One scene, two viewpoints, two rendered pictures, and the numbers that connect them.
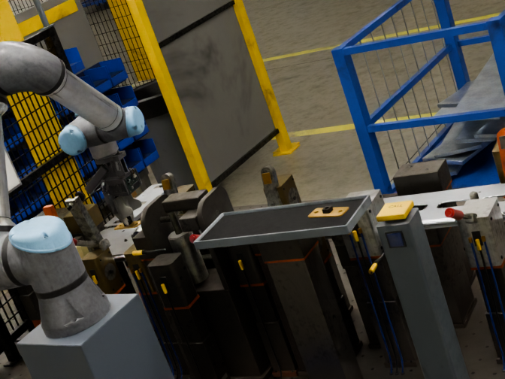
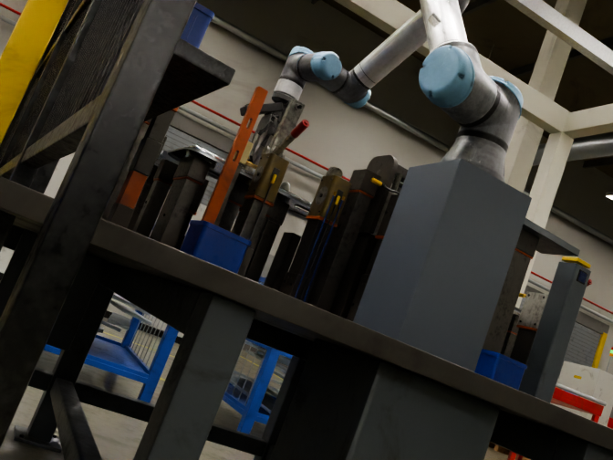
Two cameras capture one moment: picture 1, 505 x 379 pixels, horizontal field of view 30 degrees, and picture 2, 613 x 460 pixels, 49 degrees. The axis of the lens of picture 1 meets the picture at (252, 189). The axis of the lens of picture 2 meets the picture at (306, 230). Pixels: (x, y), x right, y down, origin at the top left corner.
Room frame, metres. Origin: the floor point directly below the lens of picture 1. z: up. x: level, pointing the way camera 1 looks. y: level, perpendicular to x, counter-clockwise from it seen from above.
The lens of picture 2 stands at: (1.42, 1.85, 0.64)
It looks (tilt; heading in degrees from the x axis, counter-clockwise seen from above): 9 degrees up; 300
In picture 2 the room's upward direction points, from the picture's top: 21 degrees clockwise
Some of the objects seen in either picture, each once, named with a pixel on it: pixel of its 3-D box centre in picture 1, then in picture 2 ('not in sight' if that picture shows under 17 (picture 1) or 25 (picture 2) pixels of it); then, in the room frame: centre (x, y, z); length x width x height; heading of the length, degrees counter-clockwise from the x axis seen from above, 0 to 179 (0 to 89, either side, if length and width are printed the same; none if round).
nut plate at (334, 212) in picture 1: (328, 210); not in sight; (1.80, -0.13, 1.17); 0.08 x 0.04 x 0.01; 48
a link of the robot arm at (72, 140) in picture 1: (83, 134); (324, 69); (2.40, 0.36, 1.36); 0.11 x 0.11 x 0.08; 68
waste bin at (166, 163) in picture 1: (174, 139); not in sight; (5.90, 0.36, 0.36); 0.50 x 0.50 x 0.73
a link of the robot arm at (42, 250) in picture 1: (43, 251); (490, 113); (1.88, 0.46, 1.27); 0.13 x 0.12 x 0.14; 68
